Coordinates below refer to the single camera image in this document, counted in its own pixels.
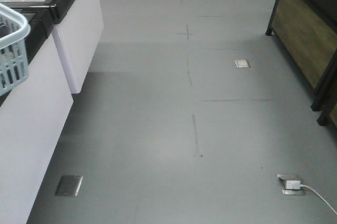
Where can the open floor socket box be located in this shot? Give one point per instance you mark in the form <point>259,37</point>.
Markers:
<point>282,178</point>

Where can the light blue shopping basket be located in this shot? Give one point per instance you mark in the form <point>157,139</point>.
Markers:
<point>14,62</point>

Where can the white chest freezer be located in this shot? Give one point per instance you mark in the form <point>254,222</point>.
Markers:
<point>78,25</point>
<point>33,115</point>

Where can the dark wooden display stand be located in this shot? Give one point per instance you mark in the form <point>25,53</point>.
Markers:
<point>307,30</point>

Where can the steel floor socket cover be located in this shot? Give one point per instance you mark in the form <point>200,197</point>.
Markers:
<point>69,185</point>

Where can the far white chest freezer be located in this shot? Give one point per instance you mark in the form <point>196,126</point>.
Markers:
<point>78,25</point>

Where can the white power adapter plug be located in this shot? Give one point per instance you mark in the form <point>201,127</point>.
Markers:
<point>293,185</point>

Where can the far steel floor socket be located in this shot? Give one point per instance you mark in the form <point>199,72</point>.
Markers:
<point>242,63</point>

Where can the near white chest freezer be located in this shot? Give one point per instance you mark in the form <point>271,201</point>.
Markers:
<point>33,115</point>

